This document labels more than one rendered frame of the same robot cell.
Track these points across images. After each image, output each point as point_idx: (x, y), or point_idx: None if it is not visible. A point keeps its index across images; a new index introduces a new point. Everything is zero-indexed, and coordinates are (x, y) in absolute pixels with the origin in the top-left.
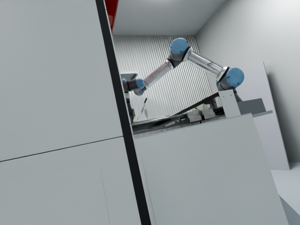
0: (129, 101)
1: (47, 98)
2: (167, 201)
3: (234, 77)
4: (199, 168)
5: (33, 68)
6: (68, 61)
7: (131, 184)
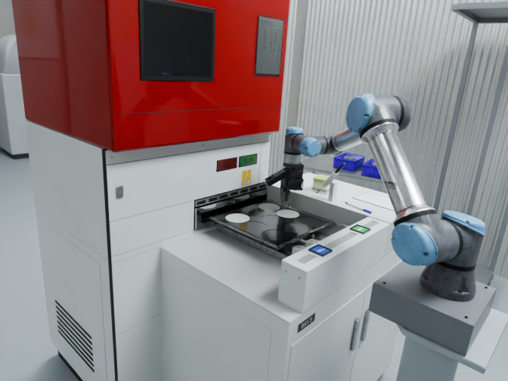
0: (293, 167)
1: (86, 218)
2: (178, 313)
3: (401, 244)
4: (205, 316)
5: (82, 198)
6: (91, 199)
7: (109, 288)
